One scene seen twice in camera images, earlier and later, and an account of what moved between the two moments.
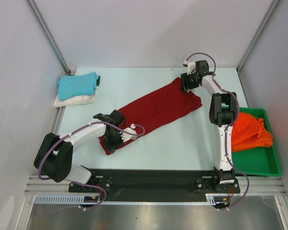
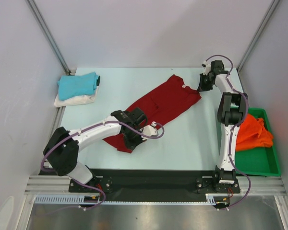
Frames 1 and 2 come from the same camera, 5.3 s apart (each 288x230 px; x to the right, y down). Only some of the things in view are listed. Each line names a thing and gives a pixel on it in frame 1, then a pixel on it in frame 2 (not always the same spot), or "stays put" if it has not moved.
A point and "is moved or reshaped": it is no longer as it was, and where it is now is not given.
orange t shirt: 248,132 stays put
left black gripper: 112,148 -> 132,145
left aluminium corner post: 37,15 stays put
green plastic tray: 261,161 stays put
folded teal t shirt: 73,86 stays put
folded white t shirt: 84,99 stays put
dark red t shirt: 172,101 is moved or reshaped
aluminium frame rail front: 259,185 stays put
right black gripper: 186,84 -> 204,83
